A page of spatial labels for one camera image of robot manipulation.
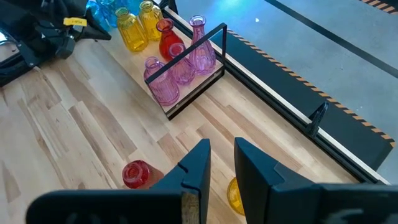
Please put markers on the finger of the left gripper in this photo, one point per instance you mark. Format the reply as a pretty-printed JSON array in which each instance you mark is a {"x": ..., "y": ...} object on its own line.
[
  {"x": 93, "y": 31},
  {"x": 66, "y": 47}
]

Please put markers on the yellow label tag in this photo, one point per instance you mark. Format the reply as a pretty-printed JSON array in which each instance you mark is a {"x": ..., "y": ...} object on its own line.
[{"x": 74, "y": 21}]

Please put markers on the red bulb glass vase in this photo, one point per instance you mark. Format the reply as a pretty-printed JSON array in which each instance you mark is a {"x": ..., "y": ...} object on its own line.
[{"x": 168, "y": 42}]

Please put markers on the red cylinder glass vase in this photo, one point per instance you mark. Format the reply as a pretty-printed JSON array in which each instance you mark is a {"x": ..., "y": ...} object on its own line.
[{"x": 136, "y": 174}]

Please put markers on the teal diamond-pattern glass vase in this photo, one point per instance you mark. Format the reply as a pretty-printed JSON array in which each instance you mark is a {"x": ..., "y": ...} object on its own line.
[{"x": 132, "y": 4}]

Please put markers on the black mat orange striped edge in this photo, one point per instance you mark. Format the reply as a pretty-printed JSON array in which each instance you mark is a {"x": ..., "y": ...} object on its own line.
[
  {"x": 382, "y": 6},
  {"x": 295, "y": 96}
]

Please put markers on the yellow ribbed glass vase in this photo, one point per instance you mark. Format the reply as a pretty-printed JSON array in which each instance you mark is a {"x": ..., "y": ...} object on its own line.
[
  {"x": 130, "y": 32},
  {"x": 150, "y": 21}
]

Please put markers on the black frame clamp bracket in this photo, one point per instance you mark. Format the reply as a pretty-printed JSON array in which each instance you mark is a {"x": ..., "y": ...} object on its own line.
[{"x": 317, "y": 118}]

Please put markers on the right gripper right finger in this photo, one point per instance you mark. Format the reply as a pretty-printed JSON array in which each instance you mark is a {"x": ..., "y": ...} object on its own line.
[{"x": 295, "y": 205}]

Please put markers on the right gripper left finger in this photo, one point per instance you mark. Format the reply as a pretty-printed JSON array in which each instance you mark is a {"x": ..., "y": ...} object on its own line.
[{"x": 124, "y": 208}]

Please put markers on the pink bulb swirl glass vase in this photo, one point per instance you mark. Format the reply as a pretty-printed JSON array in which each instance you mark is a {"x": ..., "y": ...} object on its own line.
[{"x": 183, "y": 71}]

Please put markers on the teal embossed glass vase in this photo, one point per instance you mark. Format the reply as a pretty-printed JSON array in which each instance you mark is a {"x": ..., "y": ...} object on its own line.
[{"x": 102, "y": 12}]

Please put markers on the black table edge frame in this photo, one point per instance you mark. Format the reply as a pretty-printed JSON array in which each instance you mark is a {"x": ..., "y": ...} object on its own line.
[{"x": 342, "y": 156}]

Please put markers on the small yellow diamond-cut vase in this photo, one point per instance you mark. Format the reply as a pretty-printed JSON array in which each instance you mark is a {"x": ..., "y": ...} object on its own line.
[{"x": 234, "y": 196}]

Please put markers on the black metal shelf frame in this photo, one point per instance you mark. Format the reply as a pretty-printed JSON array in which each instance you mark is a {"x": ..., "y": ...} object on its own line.
[{"x": 186, "y": 52}]

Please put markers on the pink cone glass vase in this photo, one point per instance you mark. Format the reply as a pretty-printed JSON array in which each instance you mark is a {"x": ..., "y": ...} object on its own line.
[{"x": 202, "y": 54}]

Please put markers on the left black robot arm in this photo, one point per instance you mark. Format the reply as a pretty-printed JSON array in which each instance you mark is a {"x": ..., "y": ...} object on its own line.
[{"x": 12, "y": 70}]

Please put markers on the light wooden shelf board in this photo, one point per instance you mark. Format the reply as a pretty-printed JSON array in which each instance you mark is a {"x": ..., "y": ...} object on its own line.
[{"x": 192, "y": 90}]

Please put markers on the pink ribbed glass vase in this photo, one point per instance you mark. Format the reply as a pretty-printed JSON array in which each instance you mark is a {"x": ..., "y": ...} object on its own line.
[{"x": 163, "y": 87}]

